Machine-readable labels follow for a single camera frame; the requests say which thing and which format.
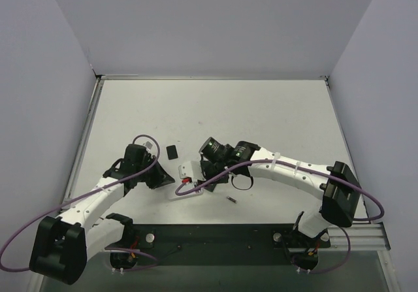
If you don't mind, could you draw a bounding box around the black battery cover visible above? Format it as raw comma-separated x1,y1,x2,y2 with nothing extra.
166,145,178,160

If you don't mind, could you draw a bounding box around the white remote control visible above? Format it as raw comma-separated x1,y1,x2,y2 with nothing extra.
166,189,204,202

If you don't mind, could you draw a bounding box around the AAA battery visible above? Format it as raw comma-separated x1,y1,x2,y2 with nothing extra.
226,196,238,204

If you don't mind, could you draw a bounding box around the black remote control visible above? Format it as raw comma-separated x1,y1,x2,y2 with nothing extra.
204,183,217,193

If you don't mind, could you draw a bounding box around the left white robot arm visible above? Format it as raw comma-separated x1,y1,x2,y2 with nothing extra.
29,144,175,285

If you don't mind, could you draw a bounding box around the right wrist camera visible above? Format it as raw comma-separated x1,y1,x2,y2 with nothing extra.
178,161,205,184

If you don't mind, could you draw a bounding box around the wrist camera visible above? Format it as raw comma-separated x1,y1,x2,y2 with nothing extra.
143,141,153,150
178,161,205,184

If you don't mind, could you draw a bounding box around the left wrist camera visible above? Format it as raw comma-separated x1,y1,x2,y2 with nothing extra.
143,141,153,150

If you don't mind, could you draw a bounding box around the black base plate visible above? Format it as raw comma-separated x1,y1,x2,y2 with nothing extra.
109,223,330,270

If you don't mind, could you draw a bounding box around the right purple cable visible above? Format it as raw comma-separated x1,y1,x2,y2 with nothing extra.
175,159,385,275

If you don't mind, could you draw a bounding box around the purple cable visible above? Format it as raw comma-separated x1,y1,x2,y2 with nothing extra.
0,134,161,272
175,159,385,275

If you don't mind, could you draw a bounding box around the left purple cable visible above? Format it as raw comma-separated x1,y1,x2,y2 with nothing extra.
0,134,161,272

